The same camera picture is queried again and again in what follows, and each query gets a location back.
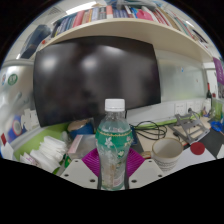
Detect clear green-labelled water bottle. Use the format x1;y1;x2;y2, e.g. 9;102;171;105
94;98;134;192

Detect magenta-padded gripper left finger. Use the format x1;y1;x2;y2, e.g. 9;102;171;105
59;147;102;190

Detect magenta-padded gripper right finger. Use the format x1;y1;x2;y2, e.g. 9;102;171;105
125;147;168;190

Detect blue coiled cable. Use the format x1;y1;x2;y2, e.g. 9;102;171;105
210;120;224;133

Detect wall shelf with books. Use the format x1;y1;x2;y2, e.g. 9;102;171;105
28;0;215;65

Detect black cable bundle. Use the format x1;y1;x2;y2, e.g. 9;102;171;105
129;120;169;141

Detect stack of white tissues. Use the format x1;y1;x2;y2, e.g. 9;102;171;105
29;134;70;173

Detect dark blue bag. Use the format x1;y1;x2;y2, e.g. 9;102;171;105
21;24;53;60

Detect flat round red coaster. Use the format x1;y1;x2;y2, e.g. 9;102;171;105
190;141;206;156

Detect green round sticker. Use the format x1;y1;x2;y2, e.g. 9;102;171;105
7;73;19;86

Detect purple hanging banner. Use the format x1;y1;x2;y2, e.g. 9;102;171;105
212;56;224;86

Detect blue round container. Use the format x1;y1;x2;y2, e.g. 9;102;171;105
67;118;96;136

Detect clear plastic box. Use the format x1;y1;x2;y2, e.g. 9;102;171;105
67;133;98;160

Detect white tissue packet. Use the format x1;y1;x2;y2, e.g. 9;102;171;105
19;152;40;167

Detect dark wine bottle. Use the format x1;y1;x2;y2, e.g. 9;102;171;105
205;82;213;101

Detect black computer monitor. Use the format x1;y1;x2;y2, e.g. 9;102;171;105
32;35;162;129

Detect white paper cup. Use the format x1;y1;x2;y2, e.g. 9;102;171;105
151;137;184;173

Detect grey metal laptop stand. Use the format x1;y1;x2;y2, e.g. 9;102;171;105
168;111;211;145

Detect white wall socket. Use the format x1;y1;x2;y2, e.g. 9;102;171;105
173;101;186;115
196;100;205;112
186;101;195;113

